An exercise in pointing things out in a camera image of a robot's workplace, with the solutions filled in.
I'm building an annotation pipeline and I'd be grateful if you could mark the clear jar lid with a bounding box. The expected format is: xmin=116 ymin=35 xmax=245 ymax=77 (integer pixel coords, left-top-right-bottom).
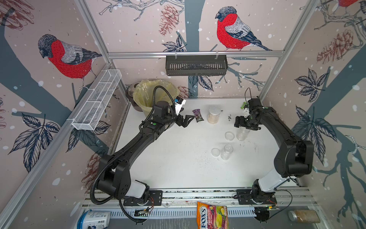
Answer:
xmin=211 ymin=148 xmax=221 ymax=157
xmin=225 ymin=131 xmax=235 ymax=141

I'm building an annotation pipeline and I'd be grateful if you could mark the wide jar patterned lid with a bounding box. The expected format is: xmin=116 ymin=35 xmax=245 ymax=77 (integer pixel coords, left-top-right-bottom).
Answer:
xmin=208 ymin=106 xmax=221 ymax=124

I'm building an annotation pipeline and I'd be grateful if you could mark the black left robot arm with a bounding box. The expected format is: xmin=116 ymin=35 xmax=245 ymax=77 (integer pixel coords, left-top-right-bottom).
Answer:
xmin=90 ymin=86 xmax=194 ymax=205

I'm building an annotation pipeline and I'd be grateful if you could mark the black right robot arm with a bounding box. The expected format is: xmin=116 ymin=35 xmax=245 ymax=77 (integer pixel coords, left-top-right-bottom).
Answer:
xmin=234 ymin=106 xmax=315 ymax=193

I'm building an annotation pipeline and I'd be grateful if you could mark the purple candy packet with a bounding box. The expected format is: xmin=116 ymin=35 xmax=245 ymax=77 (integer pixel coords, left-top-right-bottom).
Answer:
xmin=193 ymin=109 xmax=204 ymax=122

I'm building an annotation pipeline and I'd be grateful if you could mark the bin with yellow bag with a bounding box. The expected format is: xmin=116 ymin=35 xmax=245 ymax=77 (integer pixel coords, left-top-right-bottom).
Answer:
xmin=133 ymin=80 xmax=180 ymax=117

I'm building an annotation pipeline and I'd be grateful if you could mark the black hanging basket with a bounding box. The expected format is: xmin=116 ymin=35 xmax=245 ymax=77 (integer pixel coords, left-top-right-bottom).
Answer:
xmin=165 ymin=55 xmax=228 ymax=76

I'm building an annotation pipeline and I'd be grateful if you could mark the grey metal bowl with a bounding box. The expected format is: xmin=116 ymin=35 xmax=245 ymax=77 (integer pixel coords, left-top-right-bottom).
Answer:
xmin=125 ymin=82 xmax=142 ymax=112

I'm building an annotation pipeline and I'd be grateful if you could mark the Fox's candy bag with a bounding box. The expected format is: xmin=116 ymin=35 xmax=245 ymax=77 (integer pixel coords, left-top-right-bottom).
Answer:
xmin=196 ymin=202 xmax=229 ymax=229

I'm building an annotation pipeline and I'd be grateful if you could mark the grain-filled jar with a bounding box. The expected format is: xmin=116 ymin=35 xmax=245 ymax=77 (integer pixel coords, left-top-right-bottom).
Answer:
xmin=288 ymin=210 xmax=320 ymax=223

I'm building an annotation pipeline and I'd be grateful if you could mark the white blue-lid container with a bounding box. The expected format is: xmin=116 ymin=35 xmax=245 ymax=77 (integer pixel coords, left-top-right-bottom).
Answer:
xmin=76 ymin=210 xmax=111 ymax=229

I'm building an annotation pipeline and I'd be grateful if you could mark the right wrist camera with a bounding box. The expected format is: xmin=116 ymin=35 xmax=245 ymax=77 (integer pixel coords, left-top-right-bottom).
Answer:
xmin=247 ymin=98 xmax=262 ymax=112

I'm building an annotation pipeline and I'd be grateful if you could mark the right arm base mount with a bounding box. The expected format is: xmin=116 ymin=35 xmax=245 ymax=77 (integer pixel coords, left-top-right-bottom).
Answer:
xmin=236 ymin=189 xmax=277 ymax=205

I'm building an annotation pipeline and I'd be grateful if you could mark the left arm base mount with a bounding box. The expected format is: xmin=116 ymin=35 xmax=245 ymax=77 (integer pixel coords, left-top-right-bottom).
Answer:
xmin=123 ymin=190 xmax=163 ymax=207

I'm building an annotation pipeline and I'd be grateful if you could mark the white wire shelf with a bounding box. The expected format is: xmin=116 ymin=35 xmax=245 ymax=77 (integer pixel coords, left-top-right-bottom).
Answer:
xmin=71 ymin=69 xmax=122 ymax=130

